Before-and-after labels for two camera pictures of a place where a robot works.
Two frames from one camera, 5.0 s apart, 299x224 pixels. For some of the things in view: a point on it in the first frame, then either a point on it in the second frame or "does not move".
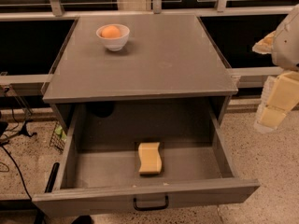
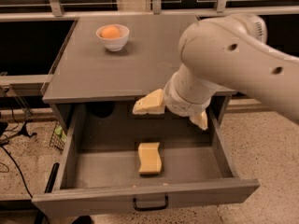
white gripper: x=287 y=49 → x=181 y=105
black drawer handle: x=152 y=207 does not move
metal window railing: x=54 y=9 does not move
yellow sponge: x=150 y=160 does not move
